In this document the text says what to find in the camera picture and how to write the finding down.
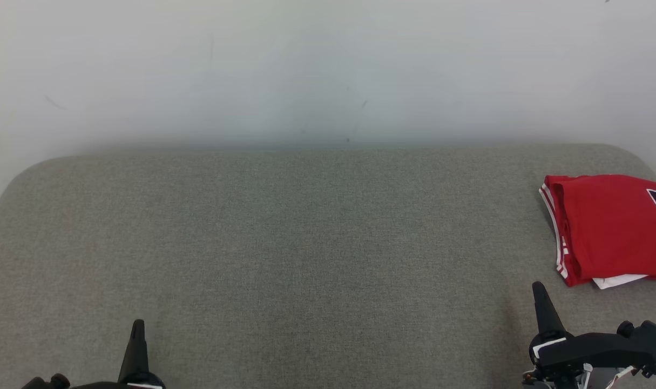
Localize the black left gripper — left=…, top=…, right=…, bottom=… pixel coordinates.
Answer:
left=69, top=319, right=167, bottom=389

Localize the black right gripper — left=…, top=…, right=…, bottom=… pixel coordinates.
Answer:
left=521, top=281, right=655, bottom=389

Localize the red and white t-shirt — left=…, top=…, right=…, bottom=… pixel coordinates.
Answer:
left=539, top=174, right=656, bottom=290

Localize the grey fabric sofa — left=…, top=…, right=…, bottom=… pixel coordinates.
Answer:
left=0, top=143, right=656, bottom=389

